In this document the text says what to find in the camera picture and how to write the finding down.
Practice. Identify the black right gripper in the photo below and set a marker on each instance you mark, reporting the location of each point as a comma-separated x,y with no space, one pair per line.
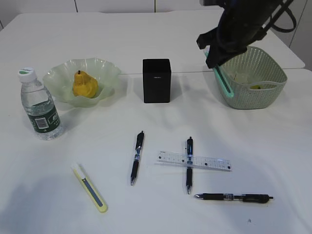
228,41

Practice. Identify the green white mechanical pencil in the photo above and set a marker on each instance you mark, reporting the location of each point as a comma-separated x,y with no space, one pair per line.
225,87

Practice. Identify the clear plastic ruler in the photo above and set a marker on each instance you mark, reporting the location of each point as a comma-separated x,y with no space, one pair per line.
200,162

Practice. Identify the yellow pear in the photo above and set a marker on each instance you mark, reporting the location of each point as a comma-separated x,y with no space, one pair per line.
84,85

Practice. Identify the yellow utility knife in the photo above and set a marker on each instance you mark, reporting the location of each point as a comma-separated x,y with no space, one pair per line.
90,188

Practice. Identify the clear plastic water bottle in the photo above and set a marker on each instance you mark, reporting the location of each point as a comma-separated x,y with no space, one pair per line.
39,105

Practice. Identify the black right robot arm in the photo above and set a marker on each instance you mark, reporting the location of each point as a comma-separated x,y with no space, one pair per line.
242,23

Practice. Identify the green woven plastic basket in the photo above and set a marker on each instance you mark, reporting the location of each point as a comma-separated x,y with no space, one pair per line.
254,61

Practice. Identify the black square pen holder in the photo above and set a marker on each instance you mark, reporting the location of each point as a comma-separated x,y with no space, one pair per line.
156,80

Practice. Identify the black gel pen middle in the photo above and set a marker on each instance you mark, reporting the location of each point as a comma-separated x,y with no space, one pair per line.
189,172

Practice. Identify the black gel pen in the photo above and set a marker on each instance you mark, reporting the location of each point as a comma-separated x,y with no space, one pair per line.
250,198
135,167
189,172

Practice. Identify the black gel pen left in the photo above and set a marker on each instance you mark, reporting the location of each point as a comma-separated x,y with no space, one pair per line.
135,167

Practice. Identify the black gel pen bottom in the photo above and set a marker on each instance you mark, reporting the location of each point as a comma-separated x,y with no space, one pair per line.
250,198

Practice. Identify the green wavy glass plate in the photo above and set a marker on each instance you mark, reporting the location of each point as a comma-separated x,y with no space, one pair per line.
59,80

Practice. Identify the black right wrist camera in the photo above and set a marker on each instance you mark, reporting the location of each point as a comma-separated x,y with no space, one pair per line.
210,2

